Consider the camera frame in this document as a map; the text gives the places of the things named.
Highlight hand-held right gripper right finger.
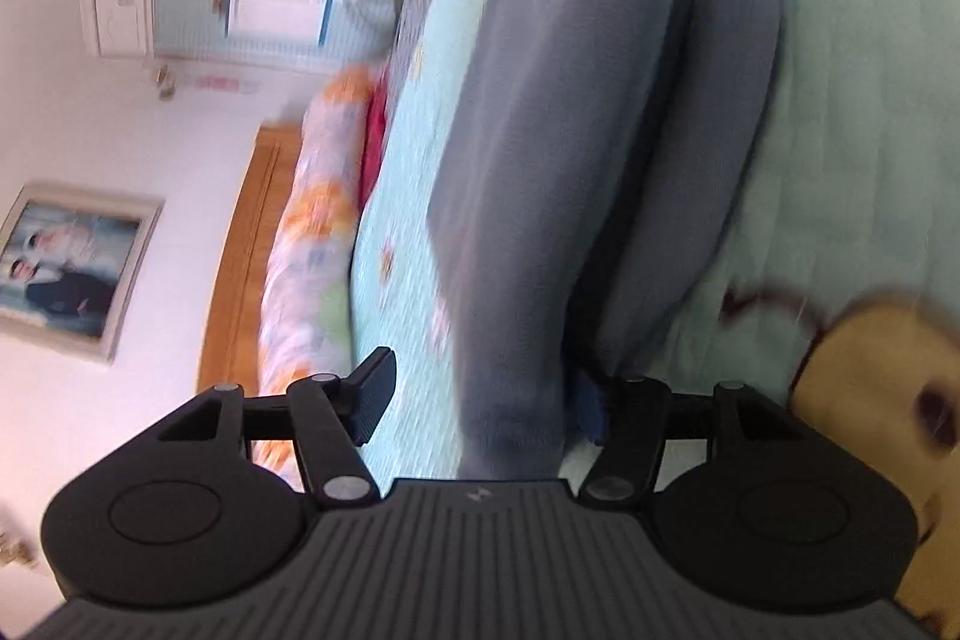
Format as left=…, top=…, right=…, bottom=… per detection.
left=574, top=370, right=818, bottom=507

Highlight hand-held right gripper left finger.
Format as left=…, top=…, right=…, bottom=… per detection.
left=124, top=346, right=397, bottom=510

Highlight blue knit pants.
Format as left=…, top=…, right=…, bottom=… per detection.
left=426, top=0, right=794, bottom=483

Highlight floral rolled duvet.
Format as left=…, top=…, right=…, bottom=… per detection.
left=251, top=64, right=377, bottom=500

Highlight wooden headboard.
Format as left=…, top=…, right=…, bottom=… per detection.
left=196, top=122, right=305, bottom=402

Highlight red pillow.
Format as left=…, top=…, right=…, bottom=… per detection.
left=358, top=66, right=392, bottom=211

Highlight framed wedding photo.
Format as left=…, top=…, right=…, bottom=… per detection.
left=0, top=181, right=165, bottom=366

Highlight red hanging ornament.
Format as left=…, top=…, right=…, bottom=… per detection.
left=191, top=74, right=253, bottom=94

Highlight bee print quilted bedspread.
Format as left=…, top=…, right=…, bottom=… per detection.
left=346, top=0, right=960, bottom=618

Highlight blue framed poster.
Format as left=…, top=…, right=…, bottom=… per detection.
left=217, top=0, right=335, bottom=46

